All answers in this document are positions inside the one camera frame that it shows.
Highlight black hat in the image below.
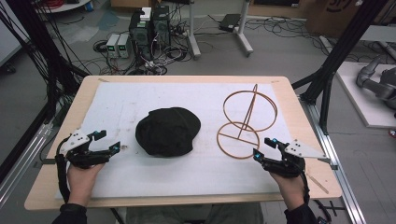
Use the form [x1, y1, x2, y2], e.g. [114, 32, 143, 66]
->
[134, 106, 202, 158]

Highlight white floor board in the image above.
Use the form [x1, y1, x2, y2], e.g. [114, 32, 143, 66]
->
[335, 61, 396, 130]

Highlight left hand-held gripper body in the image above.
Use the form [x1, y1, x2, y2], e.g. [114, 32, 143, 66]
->
[59, 129, 110, 170]

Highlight black metal frame with cables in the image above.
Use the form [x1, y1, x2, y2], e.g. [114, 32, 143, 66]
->
[0, 0, 92, 185]

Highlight small white box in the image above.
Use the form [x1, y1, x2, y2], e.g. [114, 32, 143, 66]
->
[139, 7, 153, 22]

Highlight copper wire hat stand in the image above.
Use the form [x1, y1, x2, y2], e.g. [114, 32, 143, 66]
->
[216, 83, 279, 161]

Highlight tangle of floor cables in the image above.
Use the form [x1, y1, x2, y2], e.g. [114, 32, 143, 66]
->
[92, 18, 191, 77]

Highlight black metal frame post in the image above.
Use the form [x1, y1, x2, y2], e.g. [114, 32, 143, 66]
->
[291, 0, 381, 135]

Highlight black flat device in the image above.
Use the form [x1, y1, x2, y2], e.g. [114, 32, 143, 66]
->
[218, 13, 242, 34]

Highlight cardboard box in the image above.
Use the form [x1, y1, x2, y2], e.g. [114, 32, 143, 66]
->
[305, 0, 389, 39]

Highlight white metal stand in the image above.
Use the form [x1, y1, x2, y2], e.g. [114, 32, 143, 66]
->
[186, 0, 255, 61]

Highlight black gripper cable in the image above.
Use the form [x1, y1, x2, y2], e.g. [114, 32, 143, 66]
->
[54, 136, 72, 203]
[297, 166, 311, 204]

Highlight grey bench power supply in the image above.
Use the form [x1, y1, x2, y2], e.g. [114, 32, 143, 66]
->
[117, 33, 132, 60]
[106, 33, 121, 59]

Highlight person's right hand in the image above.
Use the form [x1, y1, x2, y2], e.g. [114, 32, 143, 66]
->
[268, 171, 308, 212]

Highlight black computer tower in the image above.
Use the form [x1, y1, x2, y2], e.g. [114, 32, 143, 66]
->
[128, 10, 154, 62]
[151, 5, 172, 49]

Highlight round white table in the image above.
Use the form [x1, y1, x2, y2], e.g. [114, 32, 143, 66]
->
[35, 0, 92, 14]

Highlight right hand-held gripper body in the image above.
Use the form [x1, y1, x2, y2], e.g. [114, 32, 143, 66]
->
[263, 139, 327, 178]

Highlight person's left hand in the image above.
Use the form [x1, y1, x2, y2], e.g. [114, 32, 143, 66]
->
[66, 163, 106, 207]

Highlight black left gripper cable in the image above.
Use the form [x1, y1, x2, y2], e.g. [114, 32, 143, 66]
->
[54, 136, 72, 203]

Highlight aluminium rail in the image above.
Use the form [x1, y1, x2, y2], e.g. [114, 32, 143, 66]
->
[0, 121, 54, 209]
[299, 95, 368, 224]

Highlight person's legs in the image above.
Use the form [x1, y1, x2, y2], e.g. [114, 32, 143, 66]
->
[125, 203, 265, 224]

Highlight thin wooden stick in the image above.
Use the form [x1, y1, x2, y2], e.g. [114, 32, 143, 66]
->
[305, 173, 330, 195]

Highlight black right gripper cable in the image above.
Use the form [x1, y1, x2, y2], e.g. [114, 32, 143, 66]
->
[297, 166, 311, 204]

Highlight white foam mat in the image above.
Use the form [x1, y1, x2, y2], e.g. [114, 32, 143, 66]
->
[55, 81, 301, 201]

